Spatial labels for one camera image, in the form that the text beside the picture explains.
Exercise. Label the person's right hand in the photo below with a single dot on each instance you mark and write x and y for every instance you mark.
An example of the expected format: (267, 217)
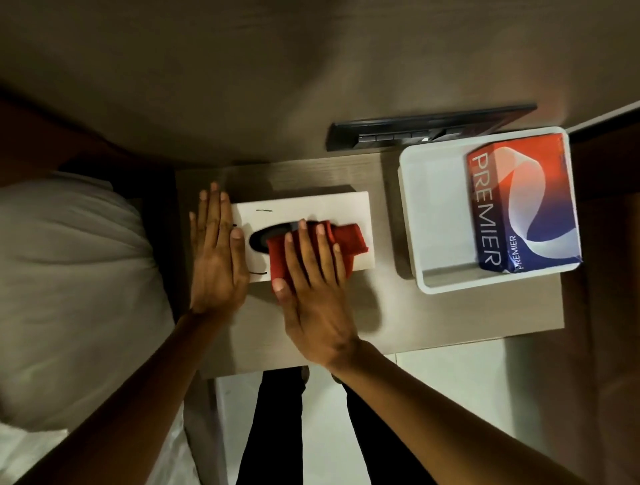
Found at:
(317, 315)

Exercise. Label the person's left hand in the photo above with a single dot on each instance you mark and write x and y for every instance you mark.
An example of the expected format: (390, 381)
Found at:
(217, 275)

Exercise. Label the person's right thumb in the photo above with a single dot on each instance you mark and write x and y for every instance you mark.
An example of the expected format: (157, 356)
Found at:
(284, 300)

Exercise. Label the person's left middle finger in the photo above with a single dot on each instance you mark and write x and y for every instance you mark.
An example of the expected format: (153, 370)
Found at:
(214, 215)

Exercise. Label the person's right middle finger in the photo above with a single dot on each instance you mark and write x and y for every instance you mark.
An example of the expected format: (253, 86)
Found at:
(311, 252)

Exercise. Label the person's left thumb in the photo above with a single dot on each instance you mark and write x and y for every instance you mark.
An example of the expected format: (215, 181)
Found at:
(240, 257)

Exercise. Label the person's right little finger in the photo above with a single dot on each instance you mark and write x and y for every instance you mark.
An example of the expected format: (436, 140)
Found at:
(340, 265)

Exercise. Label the person's left little finger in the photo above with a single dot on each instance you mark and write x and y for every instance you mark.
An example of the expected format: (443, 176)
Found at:
(193, 235)

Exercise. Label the red cloth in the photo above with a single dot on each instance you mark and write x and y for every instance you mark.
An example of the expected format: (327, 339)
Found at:
(351, 245)

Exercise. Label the white tissue box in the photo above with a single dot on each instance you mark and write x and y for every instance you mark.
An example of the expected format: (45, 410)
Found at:
(325, 207)

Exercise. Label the person's left forearm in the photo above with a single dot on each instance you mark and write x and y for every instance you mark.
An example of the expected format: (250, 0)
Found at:
(135, 404)

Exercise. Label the person's right forearm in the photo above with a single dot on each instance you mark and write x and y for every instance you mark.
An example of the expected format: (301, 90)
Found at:
(430, 424)

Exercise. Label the white plastic tray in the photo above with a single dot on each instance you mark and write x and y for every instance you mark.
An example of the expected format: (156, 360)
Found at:
(435, 210)

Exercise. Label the black trousers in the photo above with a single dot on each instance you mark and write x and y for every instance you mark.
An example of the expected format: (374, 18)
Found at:
(272, 429)

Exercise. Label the white pillow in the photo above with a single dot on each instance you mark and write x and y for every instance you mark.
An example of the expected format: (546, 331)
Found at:
(75, 300)

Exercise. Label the red and blue tissue packet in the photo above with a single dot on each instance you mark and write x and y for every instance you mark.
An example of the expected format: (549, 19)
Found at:
(525, 200)

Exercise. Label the white bedsheet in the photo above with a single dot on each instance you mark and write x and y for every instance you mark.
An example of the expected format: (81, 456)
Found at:
(172, 462)

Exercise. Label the black switch panel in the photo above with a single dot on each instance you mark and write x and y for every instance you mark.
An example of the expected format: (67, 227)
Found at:
(400, 131)

